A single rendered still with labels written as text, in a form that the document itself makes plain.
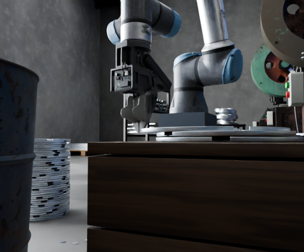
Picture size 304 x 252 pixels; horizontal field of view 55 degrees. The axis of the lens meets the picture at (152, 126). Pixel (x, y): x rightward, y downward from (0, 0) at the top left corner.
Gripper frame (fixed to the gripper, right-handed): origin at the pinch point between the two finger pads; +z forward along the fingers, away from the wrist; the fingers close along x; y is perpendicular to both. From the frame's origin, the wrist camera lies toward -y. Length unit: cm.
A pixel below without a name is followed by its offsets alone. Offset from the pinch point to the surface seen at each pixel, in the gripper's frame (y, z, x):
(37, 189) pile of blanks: -14, 25, -73
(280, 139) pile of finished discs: 9.6, 2.7, 34.9
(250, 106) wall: -667, -79, -221
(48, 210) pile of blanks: -19, 34, -72
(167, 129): 14.6, 1.0, 18.4
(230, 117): -309, -25, -114
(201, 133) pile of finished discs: 15.1, 1.8, 25.1
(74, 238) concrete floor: -11, 38, -41
